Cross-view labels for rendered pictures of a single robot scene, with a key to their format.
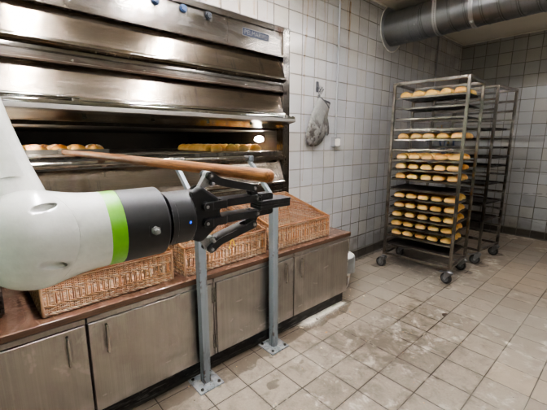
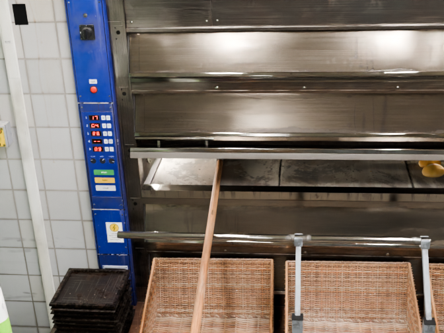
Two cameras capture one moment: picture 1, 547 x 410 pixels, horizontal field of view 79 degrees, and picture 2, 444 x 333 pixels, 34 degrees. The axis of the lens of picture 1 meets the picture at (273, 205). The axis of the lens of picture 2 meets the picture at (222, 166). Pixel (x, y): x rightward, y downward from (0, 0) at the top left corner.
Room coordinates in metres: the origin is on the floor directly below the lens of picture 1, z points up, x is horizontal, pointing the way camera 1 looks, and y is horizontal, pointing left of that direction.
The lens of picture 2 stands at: (-0.09, -1.13, 2.59)
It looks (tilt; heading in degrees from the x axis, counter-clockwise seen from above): 25 degrees down; 49
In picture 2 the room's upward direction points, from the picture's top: 2 degrees counter-clockwise
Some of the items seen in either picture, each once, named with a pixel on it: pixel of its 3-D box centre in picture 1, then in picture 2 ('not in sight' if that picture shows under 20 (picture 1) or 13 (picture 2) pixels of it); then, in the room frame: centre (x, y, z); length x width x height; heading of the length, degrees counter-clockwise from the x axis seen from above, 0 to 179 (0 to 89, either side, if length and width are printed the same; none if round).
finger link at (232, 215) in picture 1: (229, 216); not in sight; (0.52, 0.07, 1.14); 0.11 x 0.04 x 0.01; 132
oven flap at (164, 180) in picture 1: (180, 178); (344, 224); (2.13, 0.60, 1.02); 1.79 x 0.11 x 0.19; 132
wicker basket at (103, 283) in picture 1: (97, 254); (209, 313); (1.54, 0.85, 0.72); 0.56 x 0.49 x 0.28; 133
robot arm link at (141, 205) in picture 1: (138, 221); not in sight; (0.43, 0.18, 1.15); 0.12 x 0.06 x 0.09; 42
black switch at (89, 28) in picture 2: not in sight; (85, 27); (1.39, 1.35, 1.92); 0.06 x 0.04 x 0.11; 132
